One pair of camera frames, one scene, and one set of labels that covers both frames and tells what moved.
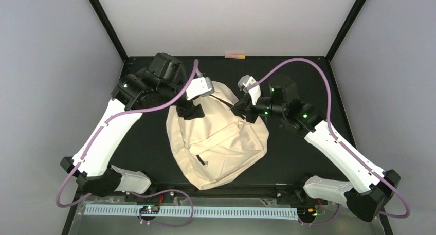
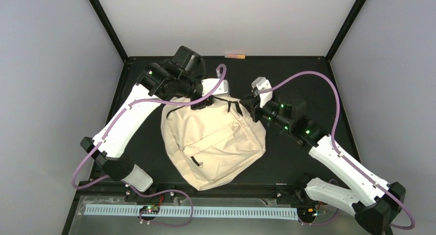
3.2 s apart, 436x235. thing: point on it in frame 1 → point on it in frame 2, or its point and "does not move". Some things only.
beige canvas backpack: x=220 y=147 does not move
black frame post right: x=358 y=4 does not move
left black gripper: x=190 y=111 → x=206 y=102
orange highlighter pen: x=235 y=56 does not move
